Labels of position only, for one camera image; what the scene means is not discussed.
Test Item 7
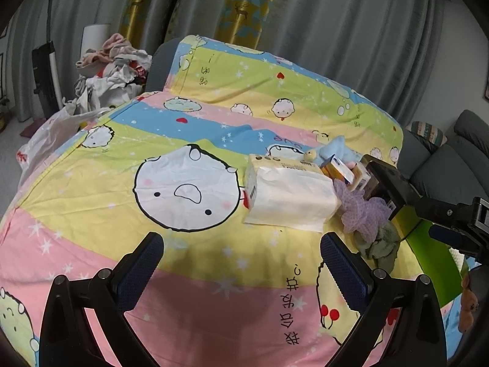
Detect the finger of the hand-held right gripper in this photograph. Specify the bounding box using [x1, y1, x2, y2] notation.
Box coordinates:
[428, 222, 484, 255]
[414, 198, 476, 223]

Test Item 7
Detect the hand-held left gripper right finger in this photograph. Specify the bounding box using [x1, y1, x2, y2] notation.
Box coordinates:
[320, 232, 448, 367]

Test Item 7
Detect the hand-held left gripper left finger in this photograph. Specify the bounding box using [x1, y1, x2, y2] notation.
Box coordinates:
[38, 231, 165, 367]

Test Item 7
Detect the purple mesh scrunchie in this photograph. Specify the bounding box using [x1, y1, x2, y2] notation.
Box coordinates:
[334, 179, 391, 243]

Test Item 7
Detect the white tissue pack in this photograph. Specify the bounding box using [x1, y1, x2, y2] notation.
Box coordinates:
[244, 154, 342, 234]

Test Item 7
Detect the blue plush toy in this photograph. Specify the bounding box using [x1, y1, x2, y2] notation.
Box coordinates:
[303, 137, 363, 169]

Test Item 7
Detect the green cloth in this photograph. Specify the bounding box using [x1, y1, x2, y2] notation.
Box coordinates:
[355, 222, 401, 272]

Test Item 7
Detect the grey sofa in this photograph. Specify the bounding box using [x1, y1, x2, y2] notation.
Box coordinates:
[397, 109, 489, 203]

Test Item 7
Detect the cartoon printed bedsheet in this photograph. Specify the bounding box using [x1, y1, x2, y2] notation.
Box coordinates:
[0, 35, 470, 367]

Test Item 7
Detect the small brown plush toy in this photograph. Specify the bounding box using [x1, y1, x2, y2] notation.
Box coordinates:
[458, 275, 483, 333]

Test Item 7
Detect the striped cushion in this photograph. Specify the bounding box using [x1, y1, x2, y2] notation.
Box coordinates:
[410, 120, 447, 148]

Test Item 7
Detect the blue floral cloth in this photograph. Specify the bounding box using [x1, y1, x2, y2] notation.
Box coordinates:
[443, 298, 469, 352]

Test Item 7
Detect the yellow tissue packet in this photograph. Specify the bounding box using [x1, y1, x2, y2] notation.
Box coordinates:
[349, 162, 373, 192]

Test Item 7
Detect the orange white tissue packet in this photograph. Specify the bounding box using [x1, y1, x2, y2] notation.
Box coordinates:
[321, 157, 356, 186]

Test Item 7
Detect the white plastic bag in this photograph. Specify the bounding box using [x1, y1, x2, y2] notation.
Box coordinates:
[15, 106, 113, 184]

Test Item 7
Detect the pile of clothes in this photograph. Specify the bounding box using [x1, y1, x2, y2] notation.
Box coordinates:
[74, 34, 153, 113]

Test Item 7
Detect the grey chair back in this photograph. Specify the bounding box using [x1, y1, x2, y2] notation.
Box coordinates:
[147, 38, 182, 92]

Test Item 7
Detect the upright vacuum cleaner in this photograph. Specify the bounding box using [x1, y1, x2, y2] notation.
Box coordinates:
[31, 0, 65, 112]

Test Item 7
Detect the grey curtain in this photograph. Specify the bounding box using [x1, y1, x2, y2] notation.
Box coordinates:
[0, 0, 459, 123]

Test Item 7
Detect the white cylindrical appliance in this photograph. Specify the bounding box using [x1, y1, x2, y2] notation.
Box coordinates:
[83, 25, 111, 52]

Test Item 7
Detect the yellow patterned curtain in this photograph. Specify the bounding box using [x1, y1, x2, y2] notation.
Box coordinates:
[116, 0, 276, 46]

